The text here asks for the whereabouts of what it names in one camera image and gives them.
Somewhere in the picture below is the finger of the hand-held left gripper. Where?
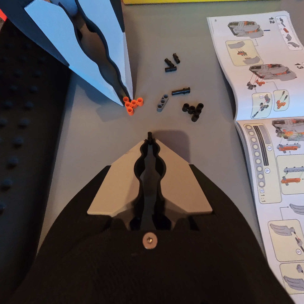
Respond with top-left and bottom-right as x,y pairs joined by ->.
24,0 -> 125,106
78,0 -> 134,101

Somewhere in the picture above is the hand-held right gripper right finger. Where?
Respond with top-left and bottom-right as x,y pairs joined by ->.
153,138 -> 213,230

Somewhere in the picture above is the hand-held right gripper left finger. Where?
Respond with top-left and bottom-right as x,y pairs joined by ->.
87,140 -> 148,230

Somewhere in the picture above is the orange L-shaped beam piece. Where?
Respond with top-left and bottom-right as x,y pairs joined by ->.
123,96 -> 144,116

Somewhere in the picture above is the yellow plastic bin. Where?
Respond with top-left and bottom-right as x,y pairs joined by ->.
123,0 -> 281,5

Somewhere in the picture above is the printed instruction sheet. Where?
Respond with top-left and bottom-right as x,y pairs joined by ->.
207,11 -> 304,304

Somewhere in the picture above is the small grey three-hole beam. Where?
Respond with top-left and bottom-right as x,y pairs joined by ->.
156,94 -> 169,112

